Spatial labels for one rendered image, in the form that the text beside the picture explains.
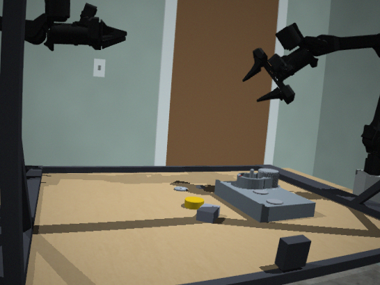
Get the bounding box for yellow short cylinder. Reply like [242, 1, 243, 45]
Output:
[184, 197, 204, 210]

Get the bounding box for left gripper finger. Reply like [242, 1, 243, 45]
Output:
[100, 19, 127, 43]
[102, 37, 126, 49]

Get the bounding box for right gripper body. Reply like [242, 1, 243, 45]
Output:
[253, 48, 299, 104]

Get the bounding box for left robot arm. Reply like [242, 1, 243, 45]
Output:
[24, 0, 97, 51]

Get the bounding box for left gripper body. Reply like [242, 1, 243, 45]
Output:
[69, 17, 102, 50]

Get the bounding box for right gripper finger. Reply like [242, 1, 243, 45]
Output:
[243, 57, 261, 82]
[257, 87, 283, 102]

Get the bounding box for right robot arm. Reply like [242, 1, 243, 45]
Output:
[268, 23, 380, 176]

